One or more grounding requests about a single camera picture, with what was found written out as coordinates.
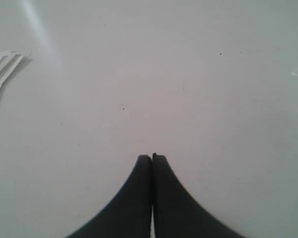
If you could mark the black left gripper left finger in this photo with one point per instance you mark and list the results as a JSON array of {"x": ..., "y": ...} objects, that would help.
[{"x": 128, "y": 214}]

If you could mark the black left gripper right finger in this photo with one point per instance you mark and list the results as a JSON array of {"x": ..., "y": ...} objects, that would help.
[{"x": 176, "y": 213}]

